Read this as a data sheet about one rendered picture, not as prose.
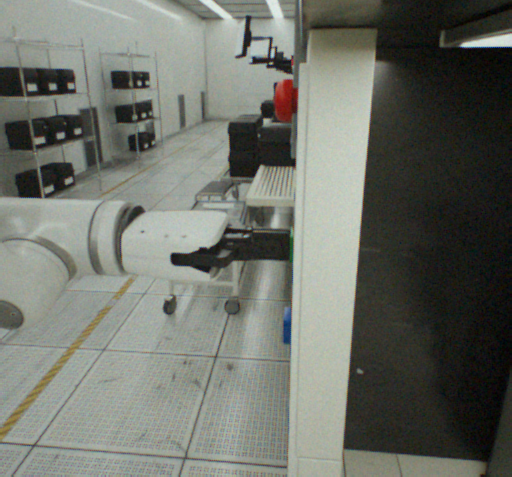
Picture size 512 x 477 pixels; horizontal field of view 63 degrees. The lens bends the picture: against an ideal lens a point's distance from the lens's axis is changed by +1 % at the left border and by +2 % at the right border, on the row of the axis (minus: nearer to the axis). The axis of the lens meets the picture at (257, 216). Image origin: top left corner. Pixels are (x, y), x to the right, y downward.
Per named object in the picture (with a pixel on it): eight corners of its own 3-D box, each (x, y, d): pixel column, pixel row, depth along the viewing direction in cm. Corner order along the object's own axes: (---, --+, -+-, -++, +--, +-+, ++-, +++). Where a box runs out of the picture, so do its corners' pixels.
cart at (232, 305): (195, 252, 343) (192, 196, 327) (257, 253, 340) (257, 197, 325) (162, 317, 251) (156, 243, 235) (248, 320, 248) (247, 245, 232)
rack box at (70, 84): (67, 93, 459) (63, 68, 451) (41, 93, 460) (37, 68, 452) (79, 92, 488) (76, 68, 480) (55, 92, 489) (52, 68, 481)
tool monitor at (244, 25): (235, 70, 344) (234, 22, 333) (296, 70, 340) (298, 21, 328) (226, 70, 306) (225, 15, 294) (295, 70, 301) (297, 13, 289)
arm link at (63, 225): (75, 237, 40) (112, 186, 48) (-53, 233, 42) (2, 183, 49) (98, 297, 45) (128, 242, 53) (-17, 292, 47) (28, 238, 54)
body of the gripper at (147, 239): (145, 251, 53) (233, 254, 52) (109, 290, 43) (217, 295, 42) (139, 194, 50) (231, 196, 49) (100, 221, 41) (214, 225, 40)
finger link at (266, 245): (229, 256, 46) (289, 258, 45) (224, 268, 43) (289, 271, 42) (228, 228, 45) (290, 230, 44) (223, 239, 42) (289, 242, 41)
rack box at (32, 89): (26, 96, 392) (20, 66, 384) (-4, 96, 393) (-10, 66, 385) (43, 95, 420) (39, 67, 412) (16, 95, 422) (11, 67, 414)
